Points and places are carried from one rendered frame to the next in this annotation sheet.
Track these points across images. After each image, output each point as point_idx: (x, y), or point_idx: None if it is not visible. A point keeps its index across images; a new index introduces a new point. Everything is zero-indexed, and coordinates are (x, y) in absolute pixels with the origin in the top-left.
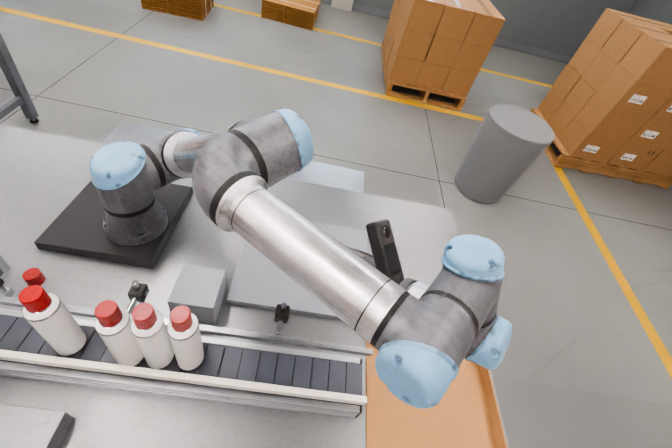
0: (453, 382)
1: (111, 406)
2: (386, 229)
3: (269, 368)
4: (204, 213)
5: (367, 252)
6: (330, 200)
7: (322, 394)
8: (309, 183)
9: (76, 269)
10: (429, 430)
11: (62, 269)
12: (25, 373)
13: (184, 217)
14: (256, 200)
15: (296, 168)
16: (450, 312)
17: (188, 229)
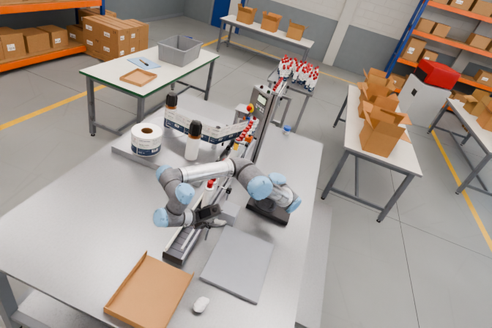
0: (152, 310)
1: (198, 194)
2: (214, 208)
3: (192, 226)
4: (274, 227)
5: (242, 299)
6: (285, 292)
7: (175, 234)
8: (299, 283)
9: None
10: (140, 285)
11: None
12: None
13: (271, 220)
14: (222, 162)
15: (246, 187)
16: (172, 176)
17: (264, 220)
